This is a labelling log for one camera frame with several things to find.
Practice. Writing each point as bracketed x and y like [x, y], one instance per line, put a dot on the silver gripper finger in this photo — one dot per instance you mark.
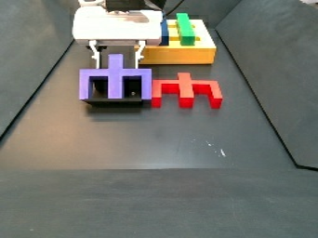
[139, 53]
[96, 53]

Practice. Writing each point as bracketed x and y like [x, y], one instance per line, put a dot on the green bar block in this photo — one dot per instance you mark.
[185, 30]

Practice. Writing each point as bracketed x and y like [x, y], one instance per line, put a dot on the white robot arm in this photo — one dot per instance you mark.
[91, 3]

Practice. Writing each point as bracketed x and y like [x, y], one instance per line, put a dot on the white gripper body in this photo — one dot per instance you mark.
[116, 28]

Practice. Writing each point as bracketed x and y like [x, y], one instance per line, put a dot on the black angle fixture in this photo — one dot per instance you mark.
[98, 91]

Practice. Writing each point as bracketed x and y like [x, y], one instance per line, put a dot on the purple comb-shaped block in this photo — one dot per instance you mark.
[116, 74]

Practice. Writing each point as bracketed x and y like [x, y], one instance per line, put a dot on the red comb-shaped block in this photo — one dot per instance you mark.
[186, 88]

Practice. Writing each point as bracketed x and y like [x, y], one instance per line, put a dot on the yellow slotted board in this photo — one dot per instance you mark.
[175, 53]

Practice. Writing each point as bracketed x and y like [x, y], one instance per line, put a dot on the blue bar block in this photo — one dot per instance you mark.
[165, 32]

